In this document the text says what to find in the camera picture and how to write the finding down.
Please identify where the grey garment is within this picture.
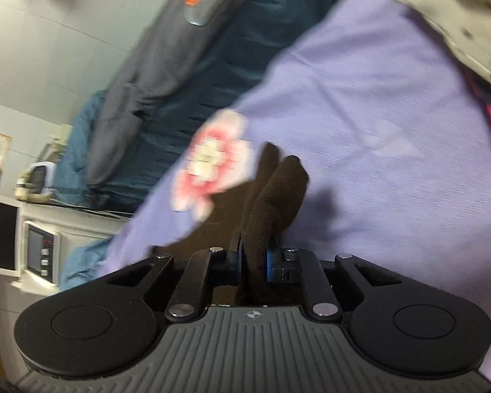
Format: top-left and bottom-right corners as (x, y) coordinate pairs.
(84, 0), (248, 191)

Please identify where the beige cloth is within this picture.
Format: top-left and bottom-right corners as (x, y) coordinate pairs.
(377, 0), (491, 100)

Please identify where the dark brown t-shirt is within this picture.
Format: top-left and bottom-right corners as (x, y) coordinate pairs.
(164, 142), (312, 309)

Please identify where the white microwave oven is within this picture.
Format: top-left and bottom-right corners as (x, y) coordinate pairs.
(11, 198), (125, 296)
(0, 190), (63, 288)

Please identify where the white kettle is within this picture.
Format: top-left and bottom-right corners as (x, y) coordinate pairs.
(15, 162), (59, 202)

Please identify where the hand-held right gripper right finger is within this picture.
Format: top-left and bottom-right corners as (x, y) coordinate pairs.
(264, 236), (405, 322)

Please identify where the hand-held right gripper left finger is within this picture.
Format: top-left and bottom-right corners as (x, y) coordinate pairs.
(104, 233), (246, 322)

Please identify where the purple floral bedsheet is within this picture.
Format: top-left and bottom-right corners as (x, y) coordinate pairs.
(102, 0), (491, 382)

